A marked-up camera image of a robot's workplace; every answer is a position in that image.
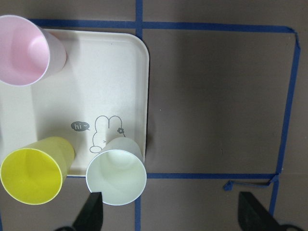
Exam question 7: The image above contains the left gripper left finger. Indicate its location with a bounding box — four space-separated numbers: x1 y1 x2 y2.
73 192 103 231

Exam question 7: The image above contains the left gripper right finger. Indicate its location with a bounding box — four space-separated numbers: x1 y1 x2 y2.
238 192 279 231

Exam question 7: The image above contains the white cup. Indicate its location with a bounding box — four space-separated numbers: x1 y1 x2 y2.
86 137 147 205

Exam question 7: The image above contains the yellow cup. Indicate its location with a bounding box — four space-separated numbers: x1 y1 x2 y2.
0 137 75 205

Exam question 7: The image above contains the pink cup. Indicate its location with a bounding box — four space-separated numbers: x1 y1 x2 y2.
0 15 66 87

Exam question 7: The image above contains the cream serving tray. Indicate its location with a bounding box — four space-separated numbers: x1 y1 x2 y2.
0 29 149 177

